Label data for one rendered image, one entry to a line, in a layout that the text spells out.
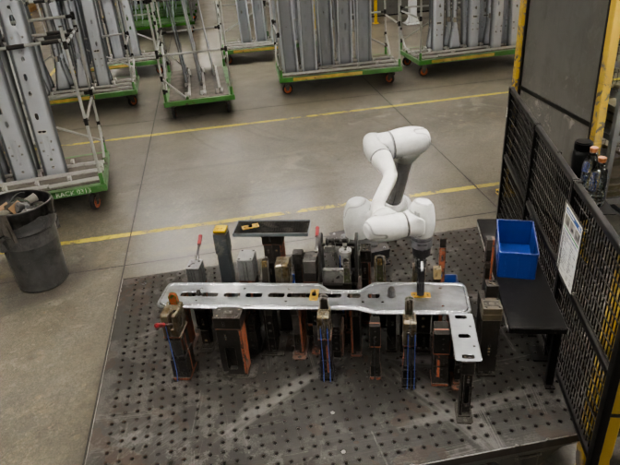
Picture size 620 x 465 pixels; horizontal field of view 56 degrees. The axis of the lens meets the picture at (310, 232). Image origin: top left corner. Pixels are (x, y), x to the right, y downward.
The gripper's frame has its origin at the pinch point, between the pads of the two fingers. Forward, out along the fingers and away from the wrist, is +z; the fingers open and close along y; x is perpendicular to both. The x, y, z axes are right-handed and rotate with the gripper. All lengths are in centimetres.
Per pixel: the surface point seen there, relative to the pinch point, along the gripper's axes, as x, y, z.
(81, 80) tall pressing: -478, -640, 61
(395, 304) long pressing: -10.8, 6.7, 4.7
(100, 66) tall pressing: -448, -652, 44
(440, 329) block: 7.0, 20.5, 6.8
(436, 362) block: 5.9, 22.4, 22.2
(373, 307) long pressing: -20.2, 8.8, 4.7
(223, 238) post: -93, -30, -8
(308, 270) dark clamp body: -50, -16, 2
